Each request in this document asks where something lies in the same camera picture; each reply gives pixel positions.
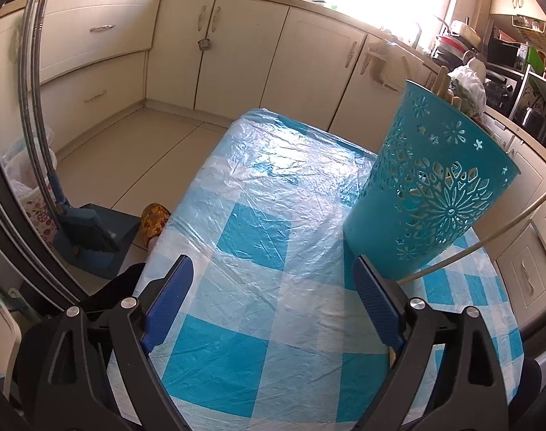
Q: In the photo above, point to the blue dustpan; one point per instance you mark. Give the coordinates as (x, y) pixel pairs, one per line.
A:
(95, 239)

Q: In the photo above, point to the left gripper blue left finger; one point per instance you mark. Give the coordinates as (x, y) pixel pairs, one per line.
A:
(162, 299)

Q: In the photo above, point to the plastic bag on shelf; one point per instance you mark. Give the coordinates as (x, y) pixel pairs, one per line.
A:
(466, 85)

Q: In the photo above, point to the cream lower kitchen cabinets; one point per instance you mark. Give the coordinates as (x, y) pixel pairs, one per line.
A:
(118, 75)

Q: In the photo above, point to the black microwave oven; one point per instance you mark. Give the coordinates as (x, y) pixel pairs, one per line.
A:
(510, 59)

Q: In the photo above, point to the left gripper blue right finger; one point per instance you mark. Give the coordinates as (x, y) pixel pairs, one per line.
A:
(380, 300)

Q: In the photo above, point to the yellow patterned slipper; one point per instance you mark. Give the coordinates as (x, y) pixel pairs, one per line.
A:
(152, 222)

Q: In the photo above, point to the white floral plastic bag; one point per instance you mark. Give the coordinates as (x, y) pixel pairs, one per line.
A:
(19, 171)

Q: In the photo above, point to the teal perforated plastic basket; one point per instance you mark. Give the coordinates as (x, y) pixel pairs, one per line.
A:
(436, 175)

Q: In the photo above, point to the white chopstick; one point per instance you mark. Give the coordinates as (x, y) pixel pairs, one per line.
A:
(481, 243)

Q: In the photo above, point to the blue white checkered tablecloth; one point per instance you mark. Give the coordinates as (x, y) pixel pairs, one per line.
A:
(272, 334)

